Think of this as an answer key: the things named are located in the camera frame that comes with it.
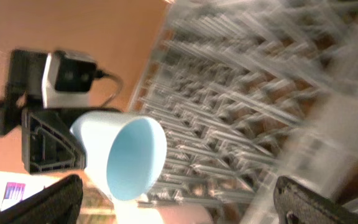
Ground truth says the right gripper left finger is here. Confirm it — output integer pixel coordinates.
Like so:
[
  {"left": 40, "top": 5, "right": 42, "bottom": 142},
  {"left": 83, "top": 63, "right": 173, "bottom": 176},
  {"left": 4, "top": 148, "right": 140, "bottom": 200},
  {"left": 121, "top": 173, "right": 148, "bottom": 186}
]
[{"left": 0, "top": 174, "right": 83, "bottom": 224}]

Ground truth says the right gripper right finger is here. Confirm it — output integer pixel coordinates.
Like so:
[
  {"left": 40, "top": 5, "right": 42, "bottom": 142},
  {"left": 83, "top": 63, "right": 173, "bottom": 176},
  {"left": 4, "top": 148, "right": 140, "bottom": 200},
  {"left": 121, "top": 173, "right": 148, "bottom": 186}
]
[{"left": 273, "top": 176, "right": 350, "bottom": 224}]

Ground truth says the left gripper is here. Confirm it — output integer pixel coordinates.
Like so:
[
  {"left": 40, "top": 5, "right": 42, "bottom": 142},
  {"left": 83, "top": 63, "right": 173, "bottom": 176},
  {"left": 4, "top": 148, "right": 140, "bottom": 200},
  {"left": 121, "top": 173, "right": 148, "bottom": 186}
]
[{"left": 3, "top": 49, "right": 120, "bottom": 174}]

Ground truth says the blue plastic cup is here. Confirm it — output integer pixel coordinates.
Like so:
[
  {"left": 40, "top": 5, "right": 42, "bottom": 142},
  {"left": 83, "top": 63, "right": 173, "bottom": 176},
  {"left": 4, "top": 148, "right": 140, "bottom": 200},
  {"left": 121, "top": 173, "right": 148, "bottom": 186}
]
[{"left": 70, "top": 111, "right": 167, "bottom": 201}]

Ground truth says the grey dishwasher rack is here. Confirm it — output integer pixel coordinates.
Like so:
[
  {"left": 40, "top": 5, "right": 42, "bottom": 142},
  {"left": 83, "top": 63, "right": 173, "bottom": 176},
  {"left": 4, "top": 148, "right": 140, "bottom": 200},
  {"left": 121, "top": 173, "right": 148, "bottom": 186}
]
[{"left": 129, "top": 1, "right": 358, "bottom": 223}]

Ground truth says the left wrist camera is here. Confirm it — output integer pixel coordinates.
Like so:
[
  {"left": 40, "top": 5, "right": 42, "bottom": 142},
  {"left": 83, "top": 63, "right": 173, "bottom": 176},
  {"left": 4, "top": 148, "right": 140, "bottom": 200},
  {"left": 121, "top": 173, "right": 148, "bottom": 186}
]
[{"left": 41, "top": 50, "right": 98, "bottom": 108}]

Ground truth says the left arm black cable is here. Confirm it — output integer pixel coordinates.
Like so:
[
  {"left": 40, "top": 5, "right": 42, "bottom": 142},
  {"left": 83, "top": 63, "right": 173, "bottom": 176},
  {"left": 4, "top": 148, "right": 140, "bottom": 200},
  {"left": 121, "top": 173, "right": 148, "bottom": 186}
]
[{"left": 94, "top": 70, "right": 124, "bottom": 108}]

